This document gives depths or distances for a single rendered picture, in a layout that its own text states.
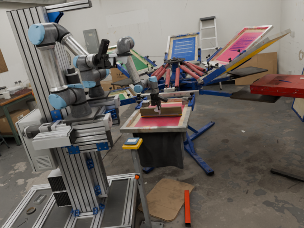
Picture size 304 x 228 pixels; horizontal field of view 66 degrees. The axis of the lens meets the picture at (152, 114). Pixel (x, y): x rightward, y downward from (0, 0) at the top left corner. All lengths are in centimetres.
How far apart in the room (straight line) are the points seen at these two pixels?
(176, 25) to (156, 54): 93
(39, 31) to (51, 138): 70
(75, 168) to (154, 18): 510
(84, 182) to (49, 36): 130
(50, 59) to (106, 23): 553
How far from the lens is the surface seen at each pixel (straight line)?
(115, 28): 698
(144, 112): 229
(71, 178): 232
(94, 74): 147
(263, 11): 653
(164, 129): 195
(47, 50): 161
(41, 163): 225
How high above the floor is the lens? 180
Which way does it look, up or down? 21 degrees down
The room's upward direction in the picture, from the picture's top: 9 degrees counter-clockwise
